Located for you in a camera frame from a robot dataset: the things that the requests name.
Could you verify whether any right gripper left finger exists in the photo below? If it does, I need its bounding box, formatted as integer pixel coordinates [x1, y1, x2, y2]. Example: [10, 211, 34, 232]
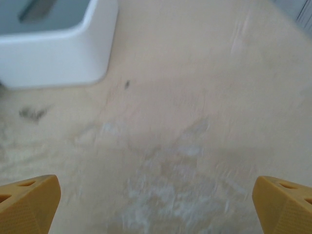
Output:
[0, 175, 61, 234]

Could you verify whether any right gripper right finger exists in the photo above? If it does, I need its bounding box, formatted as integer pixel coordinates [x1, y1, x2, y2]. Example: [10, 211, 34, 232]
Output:
[252, 175, 312, 234]

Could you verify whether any white box with grey top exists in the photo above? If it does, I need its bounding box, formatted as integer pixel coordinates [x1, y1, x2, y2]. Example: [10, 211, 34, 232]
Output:
[0, 0, 119, 89]

